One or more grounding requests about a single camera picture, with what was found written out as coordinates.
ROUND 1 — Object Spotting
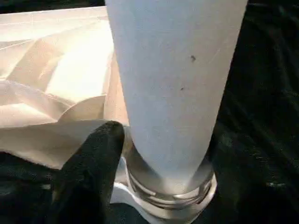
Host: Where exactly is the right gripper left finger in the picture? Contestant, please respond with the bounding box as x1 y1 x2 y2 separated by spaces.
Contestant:
46 120 126 224

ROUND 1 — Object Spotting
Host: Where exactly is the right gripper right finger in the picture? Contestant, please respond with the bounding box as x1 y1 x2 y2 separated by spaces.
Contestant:
206 133 299 224

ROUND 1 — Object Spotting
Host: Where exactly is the white plastic table top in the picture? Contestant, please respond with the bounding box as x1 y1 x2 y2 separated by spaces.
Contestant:
0 7 218 224

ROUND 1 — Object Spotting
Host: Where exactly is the white plastic table leg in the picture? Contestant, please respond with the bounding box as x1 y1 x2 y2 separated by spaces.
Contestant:
105 0 249 207

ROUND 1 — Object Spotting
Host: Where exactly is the black work mat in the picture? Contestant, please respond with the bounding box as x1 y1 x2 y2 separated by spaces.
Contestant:
0 0 299 224

